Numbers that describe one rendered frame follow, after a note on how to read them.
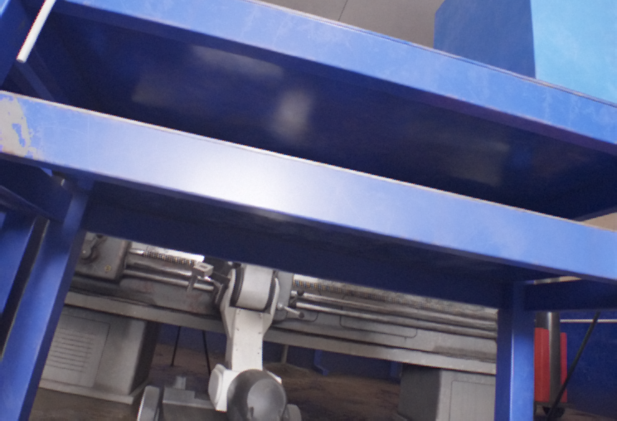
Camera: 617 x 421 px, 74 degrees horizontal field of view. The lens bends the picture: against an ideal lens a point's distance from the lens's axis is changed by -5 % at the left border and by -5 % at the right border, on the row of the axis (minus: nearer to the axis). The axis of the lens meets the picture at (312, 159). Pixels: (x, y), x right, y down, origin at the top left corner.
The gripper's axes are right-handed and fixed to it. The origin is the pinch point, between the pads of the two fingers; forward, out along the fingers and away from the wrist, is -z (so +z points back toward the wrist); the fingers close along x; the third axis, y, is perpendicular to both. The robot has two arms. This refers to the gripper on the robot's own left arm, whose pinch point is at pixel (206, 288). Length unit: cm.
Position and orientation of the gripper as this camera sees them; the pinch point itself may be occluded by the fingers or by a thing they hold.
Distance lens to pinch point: 140.2
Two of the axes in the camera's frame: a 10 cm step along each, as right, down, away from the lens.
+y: -1.9, -4.0, -9.0
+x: -9.2, -2.4, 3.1
